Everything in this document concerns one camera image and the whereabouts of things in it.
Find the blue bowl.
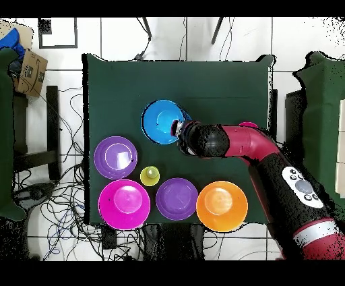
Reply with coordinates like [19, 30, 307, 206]
[141, 99, 189, 146]

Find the tangle of floor cables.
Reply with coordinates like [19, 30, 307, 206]
[13, 86, 148, 261]

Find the cardboard box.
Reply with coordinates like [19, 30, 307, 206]
[15, 49, 49, 98]

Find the large pink bowl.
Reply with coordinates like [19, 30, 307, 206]
[97, 179, 151, 231]

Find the dark green tablecloth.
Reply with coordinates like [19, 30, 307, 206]
[82, 53, 276, 225]

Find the black wooden stand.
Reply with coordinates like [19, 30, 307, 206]
[269, 88, 307, 163]
[13, 85, 62, 181]

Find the blue cloth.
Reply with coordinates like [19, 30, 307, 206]
[0, 27, 27, 59]

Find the black power strip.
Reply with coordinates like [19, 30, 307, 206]
[101, 225, 117, 250]

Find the black camera tripod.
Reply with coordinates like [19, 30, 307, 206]
[142, 17, 225, 46]

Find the grey pedestal leg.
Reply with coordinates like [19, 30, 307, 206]
[14, 181, 56, 207]

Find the yellow cup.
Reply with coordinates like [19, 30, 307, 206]
[139, 165, 160, 188]

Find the purple bowl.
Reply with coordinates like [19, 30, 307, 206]
[155, 177, 199, 221]
[93, 136, 139, 181]

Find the white box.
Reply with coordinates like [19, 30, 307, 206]
[334, 98, 345, 199]

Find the large yellow bowl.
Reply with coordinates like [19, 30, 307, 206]
[195, 180, 249, 233]

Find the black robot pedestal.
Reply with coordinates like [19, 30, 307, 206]
[142, 223, 204, 261]

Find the green cloth side table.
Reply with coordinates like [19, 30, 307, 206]
[0, 47, 28, 223]
[292, 51, 345, 214]

